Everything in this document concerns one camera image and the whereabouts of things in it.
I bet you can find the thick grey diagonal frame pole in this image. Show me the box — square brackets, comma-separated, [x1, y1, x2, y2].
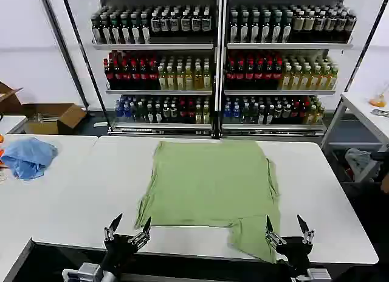
[38, 0, 90, 110]

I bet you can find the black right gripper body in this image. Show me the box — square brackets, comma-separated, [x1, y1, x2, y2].
[274, 236, 314, 273]

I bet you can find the grey crumpled cloth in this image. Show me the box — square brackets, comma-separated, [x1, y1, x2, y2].
[344, 148, 374, 174]

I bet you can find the white side table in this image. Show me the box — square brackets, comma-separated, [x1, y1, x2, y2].
[320, 92, 389, 183]

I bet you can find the cardboard flap piece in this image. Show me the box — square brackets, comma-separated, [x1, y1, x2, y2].
[0, 81, 24, 115]

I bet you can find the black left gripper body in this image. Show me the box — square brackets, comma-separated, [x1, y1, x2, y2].
[102, 234, 138, 277]

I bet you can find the shelf rack with bottles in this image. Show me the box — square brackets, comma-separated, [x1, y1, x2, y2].
[77, 0, 373, 137]

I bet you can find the thin black diagonal frame pole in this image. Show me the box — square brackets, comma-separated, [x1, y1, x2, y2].
[60, 0, 112, 134]

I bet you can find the green shirt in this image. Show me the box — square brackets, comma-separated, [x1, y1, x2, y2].
[134, 140, 282, 264]

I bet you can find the open cardboard box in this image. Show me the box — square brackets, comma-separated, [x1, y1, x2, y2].
[21, 103, 88, 135]

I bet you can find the crumpled blue cloth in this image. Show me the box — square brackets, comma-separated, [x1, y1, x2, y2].
[1, 137, 59, 181]

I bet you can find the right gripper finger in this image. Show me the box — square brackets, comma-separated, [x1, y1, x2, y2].
[297, 214, 316, 246]
[264, 215, 287, 248]

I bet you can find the orange item on side table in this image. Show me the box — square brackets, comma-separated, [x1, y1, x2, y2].
[368, 92, 387, 108]

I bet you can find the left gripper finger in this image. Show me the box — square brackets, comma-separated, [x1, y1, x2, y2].
[127, 216, 152, 250]
[103, 213, 124, 242]

